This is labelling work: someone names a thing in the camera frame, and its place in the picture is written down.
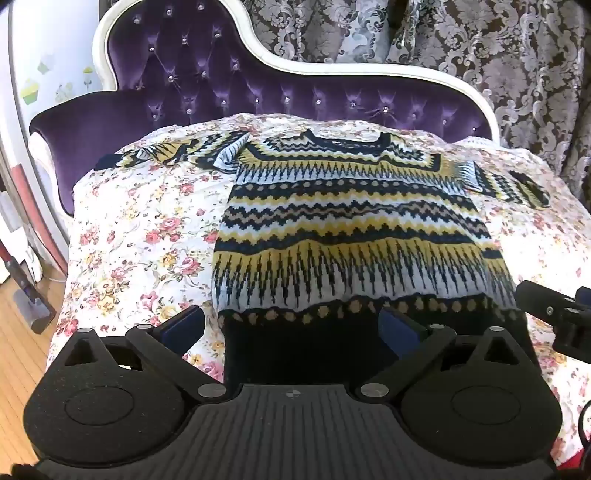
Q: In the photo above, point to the upright vacuum cleaner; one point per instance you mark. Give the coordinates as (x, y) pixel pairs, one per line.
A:
(25, 286)

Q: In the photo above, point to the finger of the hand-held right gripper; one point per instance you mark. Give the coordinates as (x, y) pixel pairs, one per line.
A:
(540, 300)

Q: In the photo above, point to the purple tufted sofa white frame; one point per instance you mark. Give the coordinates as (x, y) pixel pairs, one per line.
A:
(194, 69)

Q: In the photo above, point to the floral print blanket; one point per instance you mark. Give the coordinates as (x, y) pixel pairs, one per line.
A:
(143, 230)

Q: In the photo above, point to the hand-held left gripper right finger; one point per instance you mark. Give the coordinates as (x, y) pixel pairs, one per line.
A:
(397, 328)

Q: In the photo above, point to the yellow black patterned knit sweater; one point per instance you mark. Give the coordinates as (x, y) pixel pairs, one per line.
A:
(341, 221)

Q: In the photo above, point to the green cupcake wall sticker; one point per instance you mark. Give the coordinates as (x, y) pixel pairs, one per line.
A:
(30, 91)

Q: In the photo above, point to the red frame strip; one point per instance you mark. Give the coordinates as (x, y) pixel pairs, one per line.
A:
(39, 217)

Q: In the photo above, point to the brown damask curtain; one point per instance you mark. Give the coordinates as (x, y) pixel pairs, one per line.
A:
(508, 55)

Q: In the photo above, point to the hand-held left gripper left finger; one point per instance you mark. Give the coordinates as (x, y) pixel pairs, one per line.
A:
(184, 325)

